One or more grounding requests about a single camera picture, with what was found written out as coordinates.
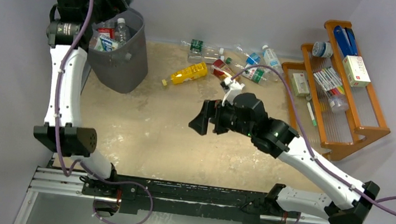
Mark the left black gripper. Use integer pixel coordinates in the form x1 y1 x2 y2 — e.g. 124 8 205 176
79 0 131 29

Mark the clear bottle white cap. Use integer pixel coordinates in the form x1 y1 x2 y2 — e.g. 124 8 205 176
114 17 131 45

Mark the yellow plastic bottle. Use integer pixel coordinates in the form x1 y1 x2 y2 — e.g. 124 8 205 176
162 62 208 87

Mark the amber tea bottle red label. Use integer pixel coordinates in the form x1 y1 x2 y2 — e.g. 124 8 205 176
210 59 235 81

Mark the green white label bottle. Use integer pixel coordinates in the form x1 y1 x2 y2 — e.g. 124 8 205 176
224 57 268 86

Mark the red label water bottle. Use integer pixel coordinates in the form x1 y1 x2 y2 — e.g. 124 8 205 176
97 27 115 39

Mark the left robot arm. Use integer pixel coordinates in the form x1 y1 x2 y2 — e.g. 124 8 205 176
33 0 132 197

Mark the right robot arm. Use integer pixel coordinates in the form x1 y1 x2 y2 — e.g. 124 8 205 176
188 93 380 224

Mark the grey mesh waste bin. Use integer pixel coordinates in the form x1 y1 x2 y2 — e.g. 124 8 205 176
87 8 148 94

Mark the green label clear bottle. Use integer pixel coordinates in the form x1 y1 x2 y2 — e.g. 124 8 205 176
181 39 225 64

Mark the blue label water bottle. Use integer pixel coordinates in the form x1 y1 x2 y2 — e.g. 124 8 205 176
262 45 284 76

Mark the green white small box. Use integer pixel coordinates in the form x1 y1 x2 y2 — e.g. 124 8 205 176
291 72 310 97

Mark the white green marker pen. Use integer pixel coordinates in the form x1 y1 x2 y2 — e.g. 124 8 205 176
307 101 318 127

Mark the wooden tiered rack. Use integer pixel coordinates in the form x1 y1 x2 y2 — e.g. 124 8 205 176
282 20 390 161

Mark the pack of coloured markers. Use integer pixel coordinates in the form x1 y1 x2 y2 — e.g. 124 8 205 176
313 66 345 98

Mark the small clear jar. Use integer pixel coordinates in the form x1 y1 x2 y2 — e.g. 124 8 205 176
328 94 349 113

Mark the round tape roll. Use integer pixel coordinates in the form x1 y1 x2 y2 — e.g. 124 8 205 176
312 41 334 58

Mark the white red box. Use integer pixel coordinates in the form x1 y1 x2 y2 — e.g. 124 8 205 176
343 55 371 88

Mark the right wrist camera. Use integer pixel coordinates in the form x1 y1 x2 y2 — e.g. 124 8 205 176
220 77 245 106

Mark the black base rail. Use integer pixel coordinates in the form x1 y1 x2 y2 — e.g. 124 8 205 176
25 165 334 224

